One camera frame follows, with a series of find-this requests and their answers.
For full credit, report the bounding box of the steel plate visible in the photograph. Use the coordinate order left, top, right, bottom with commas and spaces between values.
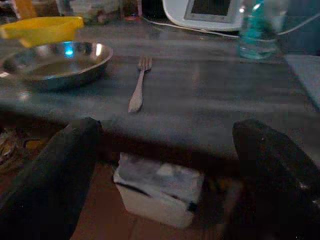
0, 40, 114, 91

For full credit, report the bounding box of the white power cable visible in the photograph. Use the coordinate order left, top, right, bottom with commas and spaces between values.
141, 15, 320, 39

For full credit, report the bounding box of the white box with grey cloth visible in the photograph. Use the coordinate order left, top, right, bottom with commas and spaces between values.
113, 151, 206, 230

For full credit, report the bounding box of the orange sauce bottle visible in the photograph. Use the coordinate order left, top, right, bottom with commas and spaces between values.
14, 0, 38, 20

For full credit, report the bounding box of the clear teal-capped water bottle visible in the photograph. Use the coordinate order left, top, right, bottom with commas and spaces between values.
238, 0, 281, 61

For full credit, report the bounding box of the yellow plastic bowl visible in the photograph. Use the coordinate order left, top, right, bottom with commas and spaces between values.
0, 15, 85, 49

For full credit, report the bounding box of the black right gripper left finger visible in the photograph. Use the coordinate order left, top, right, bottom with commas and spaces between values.
0, 116, 104, 240

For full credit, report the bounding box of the metal fork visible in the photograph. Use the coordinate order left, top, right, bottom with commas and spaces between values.
127, 55, 153, 114

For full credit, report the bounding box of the white kitchen cooking machine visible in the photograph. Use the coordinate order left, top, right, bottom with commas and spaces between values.
161, 0, 245, 33

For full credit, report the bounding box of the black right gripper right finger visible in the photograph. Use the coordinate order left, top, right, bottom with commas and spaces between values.
231, 118, 320, 240

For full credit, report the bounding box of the white plastic folding table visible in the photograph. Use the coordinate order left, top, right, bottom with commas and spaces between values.
284, 54, 320, 111

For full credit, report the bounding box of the clear lidded food container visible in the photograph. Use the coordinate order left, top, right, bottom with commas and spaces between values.
56, 0, 121, 25

